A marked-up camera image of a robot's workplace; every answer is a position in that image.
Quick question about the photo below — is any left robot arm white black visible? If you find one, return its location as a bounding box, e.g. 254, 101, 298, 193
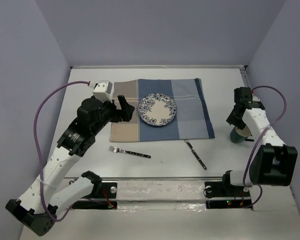
5, 95, 135, 237

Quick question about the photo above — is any silver fork dark handle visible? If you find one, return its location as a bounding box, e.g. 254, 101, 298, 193
108, 146, 151, 159

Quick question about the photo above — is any blue floral plate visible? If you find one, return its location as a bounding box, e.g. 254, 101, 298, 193
137, 93, 177, 127

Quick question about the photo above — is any blue beige checked placemat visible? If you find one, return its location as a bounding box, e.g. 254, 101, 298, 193
109, 78, 215, 143

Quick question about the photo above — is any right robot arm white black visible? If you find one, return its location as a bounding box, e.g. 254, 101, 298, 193
220, 87, 298, 196

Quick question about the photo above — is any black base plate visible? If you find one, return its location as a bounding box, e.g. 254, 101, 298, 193
72, 181, 118, 210
203, 181, 252, 210

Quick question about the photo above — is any steak knife dark handle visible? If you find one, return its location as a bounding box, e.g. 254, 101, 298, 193
184, 139, 207, 170

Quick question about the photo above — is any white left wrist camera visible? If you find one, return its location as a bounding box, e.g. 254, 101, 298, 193
92, 81, 113, 102

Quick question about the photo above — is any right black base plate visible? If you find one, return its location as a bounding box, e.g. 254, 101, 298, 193
203, 181, 252, 210

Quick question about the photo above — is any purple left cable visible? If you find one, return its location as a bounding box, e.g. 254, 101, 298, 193
33, 80, 93, 223

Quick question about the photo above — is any dark green mug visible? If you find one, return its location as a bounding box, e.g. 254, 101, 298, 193
229, 126, 254, 144

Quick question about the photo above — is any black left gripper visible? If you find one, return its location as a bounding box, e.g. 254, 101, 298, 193
91, 95, 135, 135

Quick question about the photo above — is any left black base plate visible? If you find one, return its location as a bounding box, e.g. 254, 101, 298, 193
72, 181, 118, 210

